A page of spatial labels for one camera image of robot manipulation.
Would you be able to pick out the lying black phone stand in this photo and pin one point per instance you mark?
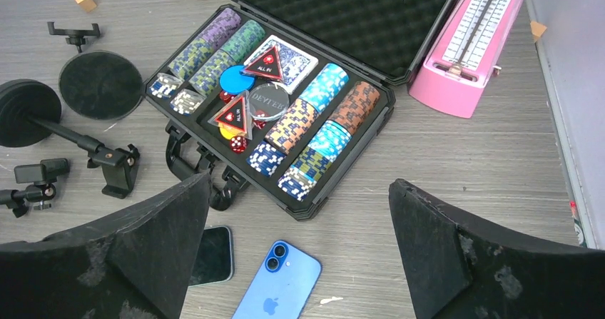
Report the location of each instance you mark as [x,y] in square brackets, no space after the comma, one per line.
[31,111]

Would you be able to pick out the black poker chip case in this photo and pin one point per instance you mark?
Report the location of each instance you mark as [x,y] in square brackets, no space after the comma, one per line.
[299,158]

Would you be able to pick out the dark green-edged smartphone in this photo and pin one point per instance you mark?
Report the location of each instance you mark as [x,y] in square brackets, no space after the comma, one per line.
[214,259]

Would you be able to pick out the small-clamp black phone stand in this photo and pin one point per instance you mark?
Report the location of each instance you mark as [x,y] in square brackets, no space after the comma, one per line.
[99,85]

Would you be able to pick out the red die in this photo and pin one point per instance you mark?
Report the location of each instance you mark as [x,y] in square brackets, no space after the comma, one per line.
[238,144]

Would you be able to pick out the red all-in triangle lower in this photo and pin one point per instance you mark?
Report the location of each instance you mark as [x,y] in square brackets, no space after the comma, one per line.
[235,117]

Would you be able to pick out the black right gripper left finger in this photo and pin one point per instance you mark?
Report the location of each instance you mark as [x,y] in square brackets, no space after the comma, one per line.
[133,263]

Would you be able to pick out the blue playing card deck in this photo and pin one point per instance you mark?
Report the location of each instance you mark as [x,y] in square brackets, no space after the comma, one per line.
[296,64]

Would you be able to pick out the pink metronome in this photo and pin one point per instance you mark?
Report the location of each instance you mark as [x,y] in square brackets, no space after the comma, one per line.
[464,57]

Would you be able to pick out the blue round chip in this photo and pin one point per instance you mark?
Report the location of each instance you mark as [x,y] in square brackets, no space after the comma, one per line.
[234,81]

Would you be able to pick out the red all-in triangle upper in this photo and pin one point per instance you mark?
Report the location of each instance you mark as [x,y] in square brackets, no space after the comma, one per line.
[267,65]

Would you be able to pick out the light blue chip stack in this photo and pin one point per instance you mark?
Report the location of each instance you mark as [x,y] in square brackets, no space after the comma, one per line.
[325,86]

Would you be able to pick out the blue smartphone face down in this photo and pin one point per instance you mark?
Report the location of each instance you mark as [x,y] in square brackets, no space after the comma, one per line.
[282,284]

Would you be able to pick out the clear dealer button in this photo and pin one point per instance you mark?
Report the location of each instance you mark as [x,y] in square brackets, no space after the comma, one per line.
[268,101]

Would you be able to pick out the brown chip stack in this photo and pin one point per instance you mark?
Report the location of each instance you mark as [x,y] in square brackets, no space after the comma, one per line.
[356,107]

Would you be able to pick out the red all-in triangle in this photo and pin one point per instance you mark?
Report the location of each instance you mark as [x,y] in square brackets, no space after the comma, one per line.
[235,117]
[267,65]

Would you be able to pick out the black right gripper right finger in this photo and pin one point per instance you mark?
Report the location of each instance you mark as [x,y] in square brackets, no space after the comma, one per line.
[459,265]

